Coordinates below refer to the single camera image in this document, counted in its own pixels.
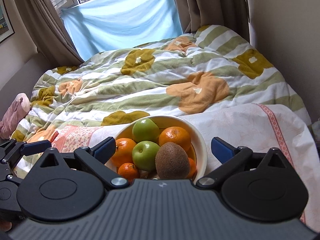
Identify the pink plush toy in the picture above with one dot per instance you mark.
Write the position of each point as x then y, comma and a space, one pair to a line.
19, 108

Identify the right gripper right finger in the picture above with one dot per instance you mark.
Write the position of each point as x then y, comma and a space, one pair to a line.
232, 161

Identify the small mandarin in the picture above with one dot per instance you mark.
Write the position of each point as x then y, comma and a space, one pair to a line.
192, 170
129, 171

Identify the cream duck pattern bowl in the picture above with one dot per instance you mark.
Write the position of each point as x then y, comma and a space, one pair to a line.
198, 150

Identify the blue cloth over window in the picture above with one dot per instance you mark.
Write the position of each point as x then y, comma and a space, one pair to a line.
102, 25

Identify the person left hand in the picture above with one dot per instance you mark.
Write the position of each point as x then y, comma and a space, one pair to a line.
5, 225

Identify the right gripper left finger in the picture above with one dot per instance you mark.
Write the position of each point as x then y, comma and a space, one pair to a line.
93, 160

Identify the brown curtain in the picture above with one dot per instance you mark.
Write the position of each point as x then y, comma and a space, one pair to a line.
48, 32
233, 14

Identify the beige headboard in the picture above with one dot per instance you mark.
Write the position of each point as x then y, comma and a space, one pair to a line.
24, 80

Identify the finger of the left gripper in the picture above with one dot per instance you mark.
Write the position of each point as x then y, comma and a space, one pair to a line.
32, 148

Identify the green apple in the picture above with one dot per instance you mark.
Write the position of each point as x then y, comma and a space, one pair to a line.
144, 154
145, 130

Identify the large orange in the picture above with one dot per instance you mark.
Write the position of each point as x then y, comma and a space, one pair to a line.
177, 135
123, 153

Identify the floral striped duvet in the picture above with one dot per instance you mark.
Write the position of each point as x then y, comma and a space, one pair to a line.
208, 70

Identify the right brown curtain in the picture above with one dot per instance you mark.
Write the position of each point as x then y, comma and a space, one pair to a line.
233, 14

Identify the left brown curtain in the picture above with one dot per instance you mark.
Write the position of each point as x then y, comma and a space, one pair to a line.
48, 32

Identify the large orange front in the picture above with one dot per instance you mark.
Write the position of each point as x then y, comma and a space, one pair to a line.
123, 153

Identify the brown kiwi plain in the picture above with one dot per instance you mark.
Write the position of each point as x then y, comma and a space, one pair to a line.
172, 162

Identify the framed wall picture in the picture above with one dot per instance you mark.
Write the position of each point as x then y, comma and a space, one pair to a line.
6, 28

